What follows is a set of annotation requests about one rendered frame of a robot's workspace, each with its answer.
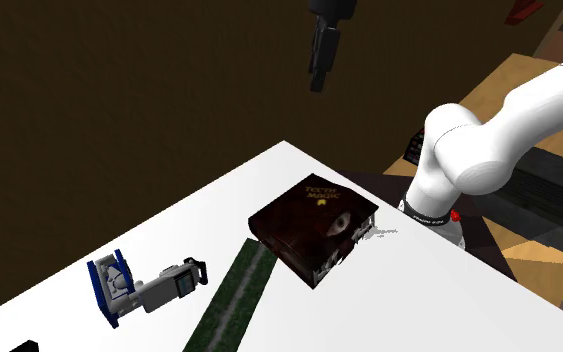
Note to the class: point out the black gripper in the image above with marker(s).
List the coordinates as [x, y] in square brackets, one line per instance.
[332, 7]

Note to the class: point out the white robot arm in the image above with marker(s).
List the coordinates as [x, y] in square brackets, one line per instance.
[476, 146]

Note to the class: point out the black box with red print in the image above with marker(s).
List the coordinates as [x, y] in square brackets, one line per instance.
[413, 146]

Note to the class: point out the dark red book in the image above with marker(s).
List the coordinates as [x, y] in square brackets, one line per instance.
[305, 224]

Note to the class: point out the red flat object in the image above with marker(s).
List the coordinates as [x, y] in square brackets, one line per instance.
[522, 11]

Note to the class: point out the long green flat strip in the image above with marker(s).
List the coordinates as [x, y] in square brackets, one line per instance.
[234, 297]

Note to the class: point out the blue and white toy robot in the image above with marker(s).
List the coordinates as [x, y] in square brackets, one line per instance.
[130, 290]

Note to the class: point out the small black block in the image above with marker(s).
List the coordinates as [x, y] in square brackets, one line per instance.
[25, 347]

